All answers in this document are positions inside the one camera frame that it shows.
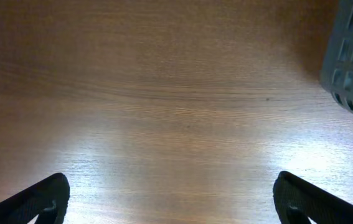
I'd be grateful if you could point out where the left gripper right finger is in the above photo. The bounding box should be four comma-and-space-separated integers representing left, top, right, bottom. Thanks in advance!
273, 171, 353, 224

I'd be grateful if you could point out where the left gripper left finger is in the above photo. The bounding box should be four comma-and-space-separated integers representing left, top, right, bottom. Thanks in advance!
0, 173, 70, 224

